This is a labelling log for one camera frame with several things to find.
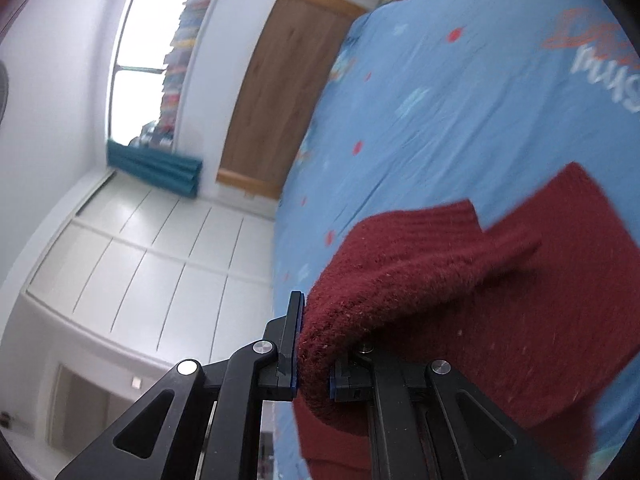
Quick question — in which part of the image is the dark red knit sweater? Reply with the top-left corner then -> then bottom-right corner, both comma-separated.
294,164 -> 639,479

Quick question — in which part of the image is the white wardrobe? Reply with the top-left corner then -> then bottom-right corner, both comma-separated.
1,174 -> 273,367

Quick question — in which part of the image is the teal curtain left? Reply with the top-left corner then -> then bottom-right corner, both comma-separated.
106,140 -> 203,198

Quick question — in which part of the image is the blue dinosaur print bedsheet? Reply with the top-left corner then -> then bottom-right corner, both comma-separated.
269,0 -> 640,480

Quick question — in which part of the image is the wooden headboard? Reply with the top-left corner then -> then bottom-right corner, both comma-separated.
216,0 -> 367,200

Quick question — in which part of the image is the row of books on shelf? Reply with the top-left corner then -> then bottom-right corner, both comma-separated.
151,0 -> 212,152

